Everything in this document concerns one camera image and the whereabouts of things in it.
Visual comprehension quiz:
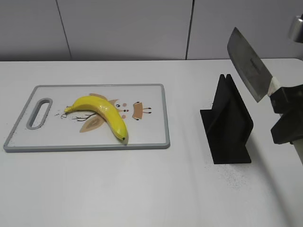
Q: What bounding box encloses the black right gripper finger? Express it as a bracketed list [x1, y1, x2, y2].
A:
[271, 110, 303, 144]
[270, 85, 303, 114]

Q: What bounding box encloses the steel cleaver knife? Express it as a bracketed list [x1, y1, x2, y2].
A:
[227, 27, 281, 102]

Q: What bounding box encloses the black knife stand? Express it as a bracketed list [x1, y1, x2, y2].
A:
[200, 74, 253, 164]

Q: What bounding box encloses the grey rimmed cutting board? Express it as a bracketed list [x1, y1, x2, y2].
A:
[4, 84, 170, 152]

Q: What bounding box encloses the yellow plastic banana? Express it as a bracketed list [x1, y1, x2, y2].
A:
[64, 96, 128, 141]

